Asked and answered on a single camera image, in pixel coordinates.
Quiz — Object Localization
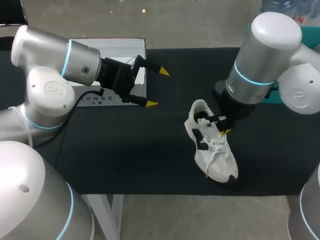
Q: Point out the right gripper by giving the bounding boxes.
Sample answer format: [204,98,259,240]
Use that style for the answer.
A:
[208,79,256,138]

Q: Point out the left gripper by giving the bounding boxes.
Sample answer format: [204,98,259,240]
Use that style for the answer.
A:
[96,55,171,108]

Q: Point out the white sneaker with dark patches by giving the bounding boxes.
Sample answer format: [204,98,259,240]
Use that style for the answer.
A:
[184,99,239,185]

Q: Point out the white shoebox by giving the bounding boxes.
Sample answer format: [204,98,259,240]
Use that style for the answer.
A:
[69,37,148,107]

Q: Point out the teal box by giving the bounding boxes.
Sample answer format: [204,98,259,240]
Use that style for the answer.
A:
[246,23,320,105]

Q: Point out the black cable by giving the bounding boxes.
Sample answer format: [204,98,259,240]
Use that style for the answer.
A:
[32,86,106,176]

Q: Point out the white cable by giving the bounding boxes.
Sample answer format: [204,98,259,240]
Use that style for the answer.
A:
[7,105,35,149]

